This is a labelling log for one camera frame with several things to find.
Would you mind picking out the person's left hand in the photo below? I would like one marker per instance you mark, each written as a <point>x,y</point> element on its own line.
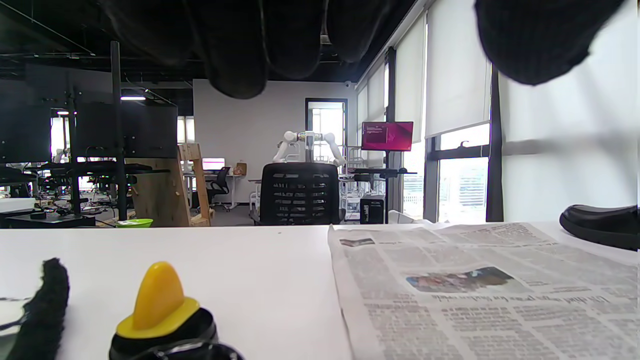
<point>235,45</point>

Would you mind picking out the yellow sponge shoe polish lid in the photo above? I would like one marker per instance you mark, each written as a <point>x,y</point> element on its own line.
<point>157,295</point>

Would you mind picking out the white grey polishing cloth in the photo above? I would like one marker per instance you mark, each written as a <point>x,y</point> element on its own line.
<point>45,310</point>

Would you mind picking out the printed newspaper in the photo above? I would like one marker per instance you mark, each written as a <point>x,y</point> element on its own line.
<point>475,290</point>

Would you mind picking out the black leather shoe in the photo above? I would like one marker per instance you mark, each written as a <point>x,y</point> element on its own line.
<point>605,225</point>

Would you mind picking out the white robot arms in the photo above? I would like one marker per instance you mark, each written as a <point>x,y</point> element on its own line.
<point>310,137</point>

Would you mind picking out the pink screen monitor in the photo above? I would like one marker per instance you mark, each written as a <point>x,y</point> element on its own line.
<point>213,163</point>

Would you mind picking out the black hanging panel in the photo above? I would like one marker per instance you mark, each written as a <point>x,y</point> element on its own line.
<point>125,130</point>
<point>25,120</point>

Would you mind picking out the small black office chair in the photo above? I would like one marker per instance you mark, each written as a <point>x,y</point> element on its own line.
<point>218,185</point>

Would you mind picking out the white metal rack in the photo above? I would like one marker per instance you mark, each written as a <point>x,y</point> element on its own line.
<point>354,159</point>

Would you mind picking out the white roller blind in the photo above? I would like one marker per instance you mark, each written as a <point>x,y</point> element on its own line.
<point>457,65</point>
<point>410,75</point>

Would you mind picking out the red screen monitor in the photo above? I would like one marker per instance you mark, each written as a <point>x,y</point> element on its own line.
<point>387,136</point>

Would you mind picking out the green bowl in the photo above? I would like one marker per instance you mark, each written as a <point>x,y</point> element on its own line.
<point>134,223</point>

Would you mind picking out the black monitor stand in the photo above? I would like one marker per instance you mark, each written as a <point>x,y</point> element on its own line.
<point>386,185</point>

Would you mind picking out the black box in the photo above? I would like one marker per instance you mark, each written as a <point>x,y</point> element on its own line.
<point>372,209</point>

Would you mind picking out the black metal post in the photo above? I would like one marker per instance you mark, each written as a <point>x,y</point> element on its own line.
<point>119,130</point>

